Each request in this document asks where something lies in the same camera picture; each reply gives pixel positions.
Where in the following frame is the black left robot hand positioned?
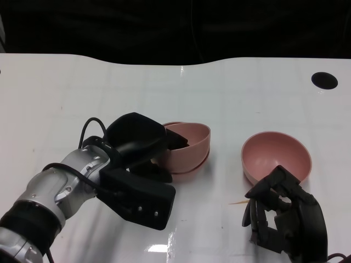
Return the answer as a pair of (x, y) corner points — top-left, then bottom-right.
(105, 112), (190, 184)

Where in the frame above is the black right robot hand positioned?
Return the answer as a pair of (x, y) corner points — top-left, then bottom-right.
(241, 165), (329, 263)

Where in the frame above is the pink plastic bowl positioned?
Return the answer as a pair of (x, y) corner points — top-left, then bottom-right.
(241, 131), (313, 185)
(161, 122), (212, 174)
(170, 149), (211, 182)

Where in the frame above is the black round table grommet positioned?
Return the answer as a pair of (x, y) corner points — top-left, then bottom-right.
(311, 72), (338, 90)

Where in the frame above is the grey object at table edge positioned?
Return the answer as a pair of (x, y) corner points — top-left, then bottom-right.
(0, 13), (7, 53)

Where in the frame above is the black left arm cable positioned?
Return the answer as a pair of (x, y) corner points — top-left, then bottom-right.
(41, 117), (129, 263)

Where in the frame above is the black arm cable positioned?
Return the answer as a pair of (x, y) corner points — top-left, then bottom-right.
(326, 253), (351, 263)
(41, 117), (129, 263)

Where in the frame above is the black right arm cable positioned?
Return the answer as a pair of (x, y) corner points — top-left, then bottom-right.
(326, 253), (351, 263)

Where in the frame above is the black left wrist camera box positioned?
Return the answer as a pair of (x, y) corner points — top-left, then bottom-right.
(98, 167), (177, 230)

